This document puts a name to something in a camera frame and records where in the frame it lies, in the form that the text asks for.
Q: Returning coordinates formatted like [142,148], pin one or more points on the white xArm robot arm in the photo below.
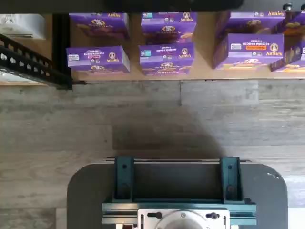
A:
[183,223]

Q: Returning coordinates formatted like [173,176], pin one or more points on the black shelf side beam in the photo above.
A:
[60,38]

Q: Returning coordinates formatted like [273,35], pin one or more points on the purple Annie's box orange label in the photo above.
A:
[252,48]

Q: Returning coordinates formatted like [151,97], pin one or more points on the white patterned box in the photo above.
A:
[22,25]

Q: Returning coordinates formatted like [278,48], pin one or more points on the long teal aluminium extrusion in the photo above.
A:
[119,212]

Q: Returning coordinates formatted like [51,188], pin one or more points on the silver mounting plate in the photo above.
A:
[145,221]

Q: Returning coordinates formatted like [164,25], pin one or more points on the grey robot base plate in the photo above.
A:
[85,195]

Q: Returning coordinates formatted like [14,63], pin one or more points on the black perforated shelf post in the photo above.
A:
[35,66]

